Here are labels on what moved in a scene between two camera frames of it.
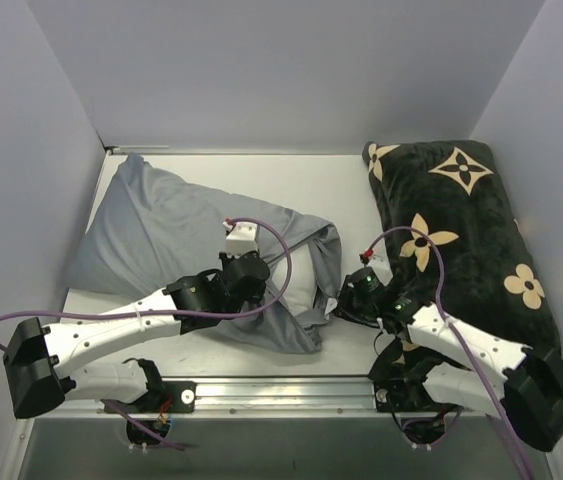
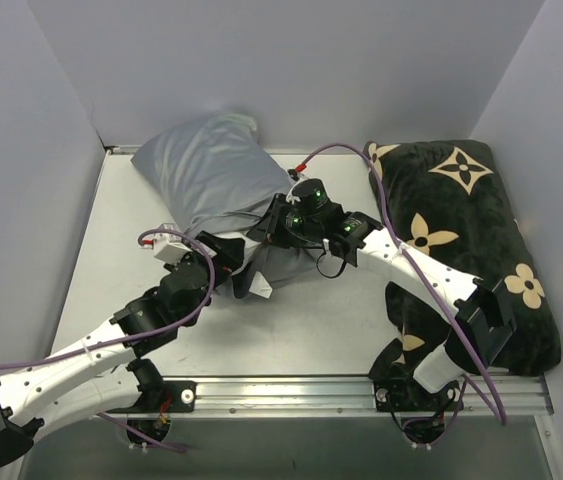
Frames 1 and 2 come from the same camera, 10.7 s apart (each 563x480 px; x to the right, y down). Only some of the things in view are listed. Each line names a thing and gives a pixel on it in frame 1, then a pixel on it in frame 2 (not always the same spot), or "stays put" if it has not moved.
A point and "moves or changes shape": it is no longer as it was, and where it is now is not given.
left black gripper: [249, 270] to [228, 247]
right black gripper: [349, 307] to [269, 226]
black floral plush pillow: [494, 281] stays put
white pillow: [300, 292] moves or changes shape
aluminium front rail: [245, 396] stays put
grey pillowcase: [151, 229] to [214, 173]
